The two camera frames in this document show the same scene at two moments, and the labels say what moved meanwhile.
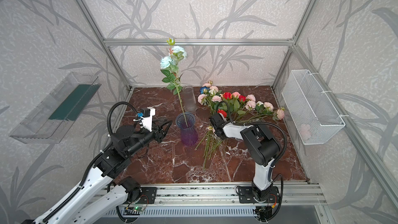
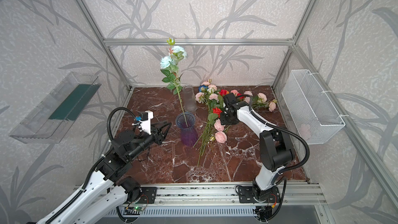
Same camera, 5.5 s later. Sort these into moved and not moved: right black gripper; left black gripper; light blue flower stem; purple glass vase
Moved: right black gripper
Not moved: purple glass vase; left black gripper; light blue flower stem
